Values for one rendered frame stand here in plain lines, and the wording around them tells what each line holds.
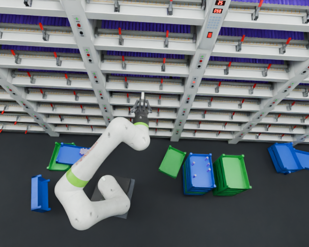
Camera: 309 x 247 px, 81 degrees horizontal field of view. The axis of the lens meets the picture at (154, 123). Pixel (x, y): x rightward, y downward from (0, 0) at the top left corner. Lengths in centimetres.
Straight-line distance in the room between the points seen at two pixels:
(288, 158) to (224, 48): 165
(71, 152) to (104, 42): 133
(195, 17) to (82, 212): 109
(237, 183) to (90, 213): 130
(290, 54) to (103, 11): 111
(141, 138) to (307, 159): 224
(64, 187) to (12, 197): 136
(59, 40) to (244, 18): 102
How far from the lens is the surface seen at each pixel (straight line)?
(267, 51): 137
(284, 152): 256
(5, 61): 162
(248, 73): 146
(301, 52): 149
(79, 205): 100
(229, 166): 188
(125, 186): 162
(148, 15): 106
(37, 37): 136
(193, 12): 111
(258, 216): 226
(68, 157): 216
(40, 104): 202
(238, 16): 116
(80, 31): 118
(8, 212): 234
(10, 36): 144
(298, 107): 206
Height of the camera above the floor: 196
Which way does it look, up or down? 59 degrees down
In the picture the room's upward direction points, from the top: 5 degrees clockwise
